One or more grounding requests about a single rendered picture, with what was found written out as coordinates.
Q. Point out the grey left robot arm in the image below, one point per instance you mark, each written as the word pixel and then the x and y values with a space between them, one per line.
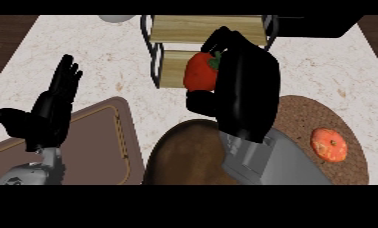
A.
pixel 37 168

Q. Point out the red bell pepper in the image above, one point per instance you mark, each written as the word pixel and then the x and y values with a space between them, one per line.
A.
pixel 201 72

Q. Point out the orange round fruit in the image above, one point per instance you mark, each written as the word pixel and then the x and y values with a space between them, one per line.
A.
pixel 328 145

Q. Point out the brown cork round placemat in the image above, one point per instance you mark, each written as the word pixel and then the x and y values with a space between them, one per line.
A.
pixel 325 138

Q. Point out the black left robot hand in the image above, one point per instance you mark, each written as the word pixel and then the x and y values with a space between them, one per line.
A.
pixel 49 112

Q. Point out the black appliance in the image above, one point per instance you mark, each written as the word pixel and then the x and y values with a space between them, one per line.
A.
pixel 315 25

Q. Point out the grey round object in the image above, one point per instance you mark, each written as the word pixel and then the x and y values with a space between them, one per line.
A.
pixel 115 18

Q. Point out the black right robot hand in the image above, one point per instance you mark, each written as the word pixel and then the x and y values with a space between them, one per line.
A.
pixel 248 82

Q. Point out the wooden tiered shelf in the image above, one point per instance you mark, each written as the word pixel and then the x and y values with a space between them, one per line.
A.
pixel 197 38

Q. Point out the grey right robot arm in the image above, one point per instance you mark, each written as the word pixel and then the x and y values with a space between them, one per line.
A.
pixel 270 162

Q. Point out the brown rectangular placemat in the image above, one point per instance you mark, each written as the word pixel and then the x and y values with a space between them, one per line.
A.
pixel 93 148

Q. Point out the dark brown wooden bowl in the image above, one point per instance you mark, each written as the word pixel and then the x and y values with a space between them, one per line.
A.
pixel 186 155

